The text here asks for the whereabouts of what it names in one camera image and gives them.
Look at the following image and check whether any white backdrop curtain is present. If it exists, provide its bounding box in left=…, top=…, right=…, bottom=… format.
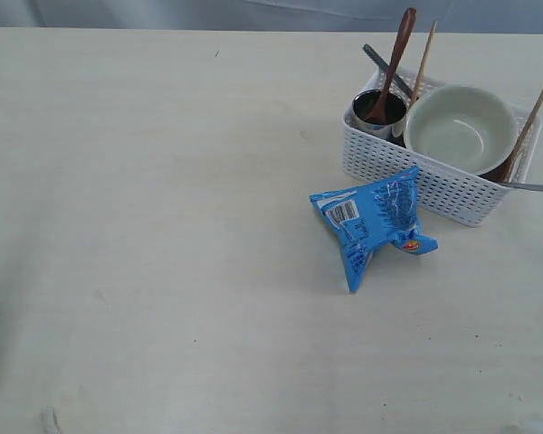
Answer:
left=0, top=0, right=543, bottom=34

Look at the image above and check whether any pale green ceramic bowl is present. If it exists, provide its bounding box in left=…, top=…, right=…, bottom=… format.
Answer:
left=404, top=85, right=518, bottom=175

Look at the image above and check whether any brown wooden spoon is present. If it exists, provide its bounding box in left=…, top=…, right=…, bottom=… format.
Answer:
left=365, top=7, right=417, bottom=125

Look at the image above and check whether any brown wooden plate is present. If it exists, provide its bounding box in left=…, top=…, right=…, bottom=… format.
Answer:
left=481, top=156, right=514, bottom=183

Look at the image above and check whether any blue snack packet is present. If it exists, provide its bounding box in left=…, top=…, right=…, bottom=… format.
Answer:
left=310, top=165, right=438, bottom=294

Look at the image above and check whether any white perforated plastic basket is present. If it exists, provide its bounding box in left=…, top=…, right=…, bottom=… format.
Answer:
left=341, top=66, right=543, bottom=228

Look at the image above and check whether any wooden chopstick right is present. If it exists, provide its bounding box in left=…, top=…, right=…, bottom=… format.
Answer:
left=504, top=87, right=543, bottom=180

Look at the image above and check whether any wooden chopstick left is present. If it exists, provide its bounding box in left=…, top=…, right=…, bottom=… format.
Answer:
left=408, top=20, right=438, bottom=109

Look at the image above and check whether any silver metal utensil handle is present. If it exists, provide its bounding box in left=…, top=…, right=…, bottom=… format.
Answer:
left=502, top=183, right=543, bottom=192

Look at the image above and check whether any wooden chopstick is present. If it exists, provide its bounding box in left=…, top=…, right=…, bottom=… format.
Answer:
left=504, top=87, right=543, bottom=180
left=408, top=20, right=438, bottom=109

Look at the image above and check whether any stainless steel cup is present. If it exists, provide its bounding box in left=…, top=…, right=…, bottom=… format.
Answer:
left=351, top=90, right=407, bottom=144

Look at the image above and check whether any dark metal knife handle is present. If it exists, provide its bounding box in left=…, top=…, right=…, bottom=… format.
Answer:
left=362, top=43, right=413, bottom=98

